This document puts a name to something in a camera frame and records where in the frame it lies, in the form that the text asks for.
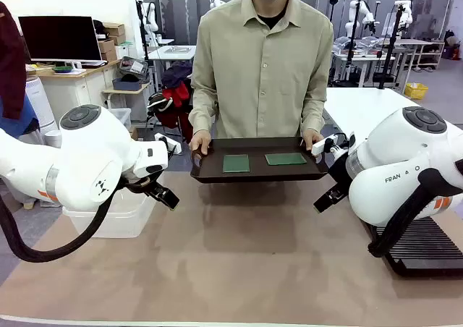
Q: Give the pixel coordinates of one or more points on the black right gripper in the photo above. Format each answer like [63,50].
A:
[340,171]

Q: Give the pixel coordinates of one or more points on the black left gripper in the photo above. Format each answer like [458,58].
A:
[139,183]

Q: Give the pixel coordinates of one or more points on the green rectangular pad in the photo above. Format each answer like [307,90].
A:
[285,159]

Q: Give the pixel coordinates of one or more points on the dark brown plastic tray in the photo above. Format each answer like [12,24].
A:
[217,151]

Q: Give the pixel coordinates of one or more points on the squarish green PCB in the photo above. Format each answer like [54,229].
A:
[236,163]

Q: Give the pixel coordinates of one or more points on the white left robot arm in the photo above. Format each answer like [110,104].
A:
[90,153]

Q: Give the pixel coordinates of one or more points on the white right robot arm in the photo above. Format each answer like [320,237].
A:
[390,149]

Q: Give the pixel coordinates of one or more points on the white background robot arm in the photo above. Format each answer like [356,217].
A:
[405,12]
[358,19]
[150,16]

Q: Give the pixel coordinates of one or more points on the person's left forearm beige sleeve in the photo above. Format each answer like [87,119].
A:
[313,113]

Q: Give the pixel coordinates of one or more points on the person's right forearm beige sleeve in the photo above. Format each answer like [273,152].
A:
[202,113]

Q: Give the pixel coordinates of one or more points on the person's right hand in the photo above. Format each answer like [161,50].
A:
[200,142]

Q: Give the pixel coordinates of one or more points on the person's left hand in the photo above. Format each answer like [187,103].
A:
[311,138]

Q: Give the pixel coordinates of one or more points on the translucent plastic box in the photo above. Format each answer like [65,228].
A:
[119,222]

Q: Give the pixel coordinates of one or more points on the red backpack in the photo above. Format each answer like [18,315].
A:
[177,99]

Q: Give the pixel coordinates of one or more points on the white table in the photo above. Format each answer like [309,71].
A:
[361,106]

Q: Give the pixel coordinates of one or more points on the black slotted PCB rack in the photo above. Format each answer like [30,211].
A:
[427,247]

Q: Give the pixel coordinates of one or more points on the small wooden cart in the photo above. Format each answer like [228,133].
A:
[123,95]

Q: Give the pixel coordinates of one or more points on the dark grey storage bin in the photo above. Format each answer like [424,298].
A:
[126,84]

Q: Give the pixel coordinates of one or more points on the wooden desk white cabinet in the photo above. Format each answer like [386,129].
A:
[79,88]

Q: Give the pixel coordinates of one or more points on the yellow plastic basket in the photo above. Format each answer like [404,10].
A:
[416,92]

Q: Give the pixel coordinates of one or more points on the person's torso beige shirt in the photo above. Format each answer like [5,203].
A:
[260,70]

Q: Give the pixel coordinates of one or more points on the cardboard box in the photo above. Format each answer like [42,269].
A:
[106,45]
[109,55]
[115,28]

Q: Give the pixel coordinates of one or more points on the white air purifier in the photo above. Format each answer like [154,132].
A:
[40,102]

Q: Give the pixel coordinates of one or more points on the green plate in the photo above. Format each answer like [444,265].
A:
[62,68]

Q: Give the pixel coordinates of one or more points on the black computer monitor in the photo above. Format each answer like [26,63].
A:
[59,37]

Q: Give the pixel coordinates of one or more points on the maroon hanging jacket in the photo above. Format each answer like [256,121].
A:
[11,59]

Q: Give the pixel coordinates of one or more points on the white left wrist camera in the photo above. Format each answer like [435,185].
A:
[170,146]

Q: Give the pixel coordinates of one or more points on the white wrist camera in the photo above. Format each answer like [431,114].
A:
[322,146]
[170,146]

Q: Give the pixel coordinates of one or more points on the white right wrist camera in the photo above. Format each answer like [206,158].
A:
[322,146]

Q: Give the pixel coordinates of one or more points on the black camera stand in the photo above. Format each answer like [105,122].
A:
[392,48]

